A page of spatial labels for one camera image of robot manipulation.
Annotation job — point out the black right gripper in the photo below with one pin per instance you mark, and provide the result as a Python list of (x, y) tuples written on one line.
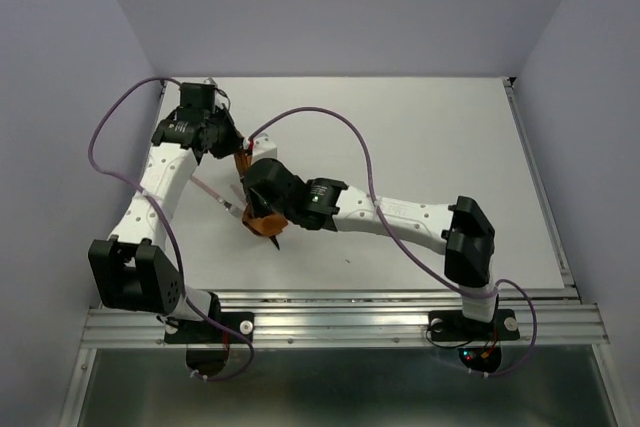
[(250, 197)]

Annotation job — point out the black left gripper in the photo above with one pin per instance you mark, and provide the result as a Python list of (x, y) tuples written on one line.
[(234, 141)]

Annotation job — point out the orange brown cloth napkin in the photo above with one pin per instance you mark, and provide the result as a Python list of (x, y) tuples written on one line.
[(256, 218)]

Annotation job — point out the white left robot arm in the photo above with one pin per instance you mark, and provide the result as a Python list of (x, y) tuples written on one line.
[(139, 266)]

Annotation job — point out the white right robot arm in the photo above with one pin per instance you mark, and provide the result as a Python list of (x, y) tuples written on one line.
[(459, 232)]

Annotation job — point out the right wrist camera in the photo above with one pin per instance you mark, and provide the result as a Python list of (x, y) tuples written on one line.
[(263, 147)]

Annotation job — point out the pink handled fork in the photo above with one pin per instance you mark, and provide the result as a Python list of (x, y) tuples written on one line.
[(233, 209)]

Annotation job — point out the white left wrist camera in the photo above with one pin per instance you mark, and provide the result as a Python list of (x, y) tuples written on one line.
[(211, 81)]

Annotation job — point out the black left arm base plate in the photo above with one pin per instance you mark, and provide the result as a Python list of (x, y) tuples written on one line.
[(183, 332)]

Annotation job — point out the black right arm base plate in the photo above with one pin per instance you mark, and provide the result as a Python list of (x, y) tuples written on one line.
[(453, 326)]

